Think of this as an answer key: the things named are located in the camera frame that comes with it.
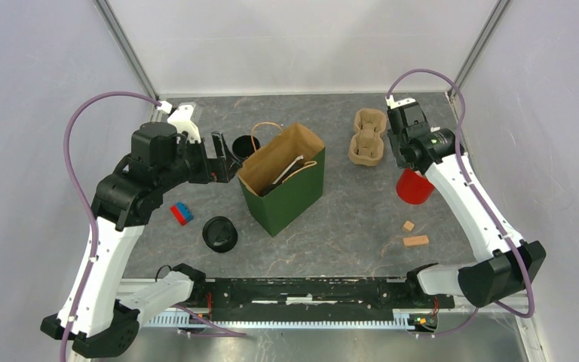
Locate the black coffee cup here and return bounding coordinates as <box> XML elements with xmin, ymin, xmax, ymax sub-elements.
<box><xmin>231</xmin><ymin>135</ymin><xmax>261</xmax><ymax>161</ymax></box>
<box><xmin>259</xmin><ymin>183</ymin><xmax>281</xmax><ymax>197</ymax></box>

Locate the green paper bag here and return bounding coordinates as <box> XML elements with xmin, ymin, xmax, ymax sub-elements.
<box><xmin>237</xmin><ymin>123</ymin><xmax>326</xmax><ymax>237</ymax></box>

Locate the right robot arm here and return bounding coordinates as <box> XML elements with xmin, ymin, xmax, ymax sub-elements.
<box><xmin>386</xmin><ymin>97</ymin><xmax>547</xmax><ymax>308</ymax></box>

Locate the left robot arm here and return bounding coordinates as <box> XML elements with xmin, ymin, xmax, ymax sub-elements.
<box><xmin>41</xmin><ymin>122</ymin><xmax>240</xmax><ymax>359</ymax></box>

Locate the cardboard two-cup carrier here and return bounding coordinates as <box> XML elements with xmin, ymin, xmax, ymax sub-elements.
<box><xmin>348</xmin><ymin>108</ymin><xmax>387</xmax><ymax>167</ymax></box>

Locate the red blue toy block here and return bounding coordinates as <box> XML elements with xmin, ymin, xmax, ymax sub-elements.
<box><xmin>170</xmin><ymin>202</ymin><xmax>194</xmax><ymax>226</ymax></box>

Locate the red cup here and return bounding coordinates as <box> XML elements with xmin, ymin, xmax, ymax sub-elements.
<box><xmin>396</xmin><ymin>168</ymin><xmax>435</xmax><ymax>205</ymax></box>

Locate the small wooden cube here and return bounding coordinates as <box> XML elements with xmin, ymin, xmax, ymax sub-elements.
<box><xmin>402</xmin><ymin>221</ymin><xmax>415</xmax><ymax>233</ymax></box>

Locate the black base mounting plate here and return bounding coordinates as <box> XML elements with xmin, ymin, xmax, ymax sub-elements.
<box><xmin>207</xmin><ymin>277</ymin><xmax>438</xmax><ymax>322</ymax></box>

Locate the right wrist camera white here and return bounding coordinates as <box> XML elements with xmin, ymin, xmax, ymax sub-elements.
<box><xmin>385</xmin><ymin>95</ymin><xmax>416</xmax><ymax>109</ymax></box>

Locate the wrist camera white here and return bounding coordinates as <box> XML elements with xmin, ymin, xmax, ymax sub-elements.
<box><xmin>385</xmin><ymin>95</ymin><xmax>416</xmax><ymax>109</ymax></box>
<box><xmin>167</xmin><ymin>102</ymin><xmax>202</xmax><ymax>144</ymax></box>

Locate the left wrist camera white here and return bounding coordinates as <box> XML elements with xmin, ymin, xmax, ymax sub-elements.
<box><xmin>167</xmin><ymin>102</ymin><xmax>202</xmax><ymax>144</ymax></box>

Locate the slotted cable duct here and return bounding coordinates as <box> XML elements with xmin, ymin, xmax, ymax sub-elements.
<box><xmin>145</xmin><ymin>308</ymin><xmax>437</xmax><ymax>333</ymax></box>

